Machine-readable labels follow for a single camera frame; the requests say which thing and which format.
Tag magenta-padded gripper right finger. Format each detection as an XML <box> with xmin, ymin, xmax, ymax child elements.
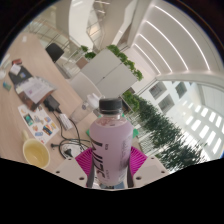
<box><xmin>128</xmin><ymin>145</ymin><xmax>169</xmax><ymax>188</ymax></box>

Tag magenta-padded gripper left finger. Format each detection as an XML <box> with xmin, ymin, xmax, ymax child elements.
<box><xmin>53</xmin><ymin>147</ymin><xmax>96</xmax><ymax>188</ymax></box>

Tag pink drink bottle black cap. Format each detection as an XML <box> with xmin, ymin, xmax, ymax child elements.
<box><xmin>88</xmin><ymin>97</ymin><xmax>134</xmax><ymax>187</ymax></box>

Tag row of green trees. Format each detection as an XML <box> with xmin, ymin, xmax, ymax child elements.
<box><xmin>121</xmin><ymin>89</ymin><xmax>209</xmax><ymax>171</ymax></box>

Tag pale yellow mug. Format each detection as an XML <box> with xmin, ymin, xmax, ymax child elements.
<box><xmin>21</xmin><ymin>129</ymin><xmax>52</xmax><ymax>170</ymax></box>

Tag white power adapter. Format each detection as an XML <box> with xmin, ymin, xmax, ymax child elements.
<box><xmin>59</xmin><ymin>113</ymin><xmax>74</xmax><ymax>131</ymax></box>

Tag clear plastic cup with lid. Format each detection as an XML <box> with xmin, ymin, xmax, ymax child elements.
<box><xmin>68</xmin><ymin>93</ymin><xmax>101</xmax><ymax>125</ymax></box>

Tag colourful sticker sheet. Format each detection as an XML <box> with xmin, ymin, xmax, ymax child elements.
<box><xmin>17</xmin><ymin>104</ymin><xmax>60</xmax><ymax>144</ymax></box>

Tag black power adapter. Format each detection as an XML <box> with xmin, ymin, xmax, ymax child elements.
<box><xmin>43</xmin><ymin>94</ymin><xmax>62</xmax><ymax>114</ymax></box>

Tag low green hedge planter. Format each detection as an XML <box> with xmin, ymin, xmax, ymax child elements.
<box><xmin>122</xmin><ymin>90</ymin><xmax>141</xmax><ymax>113</ymax></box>

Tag white chair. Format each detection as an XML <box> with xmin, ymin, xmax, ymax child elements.
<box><xmin>68</xmin><ymin>71</ymin><xmax>96</xmax><ymax>101</ymax></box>

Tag white planter partition with plants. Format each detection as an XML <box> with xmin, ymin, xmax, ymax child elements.
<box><xmin>79</xmin><ymin>44</ymin><xmax>144</xmax><ymax>99</ymax></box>

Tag small teal item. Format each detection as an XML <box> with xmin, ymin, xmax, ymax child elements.
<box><xmin>2</xmin><ymin>81</ymin><xmax>13</xmax><ymax>92</ymax></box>

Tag potted green plants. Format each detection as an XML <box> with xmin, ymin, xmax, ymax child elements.
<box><xmin>75</xmin><ymin>44</ymin><xmax>98</xmax><ymax>69</ymax></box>

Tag black chair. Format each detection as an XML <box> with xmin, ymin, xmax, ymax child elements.
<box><xmin>44</xmin><ymin>42</ymin><xmax>71</xmax><ymax>79</ymax></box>

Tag ceiling light strips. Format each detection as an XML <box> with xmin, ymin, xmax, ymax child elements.
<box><xmin>133</xmin><ymin>4</ymin><xmax>211</xmax><ymax>74</ymax></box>

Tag black cable bundle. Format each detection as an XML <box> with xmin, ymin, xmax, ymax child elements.
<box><xmin>49</xmin><ymin>113</ymin><xmax>93</xmax><ymax>159</ymax></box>

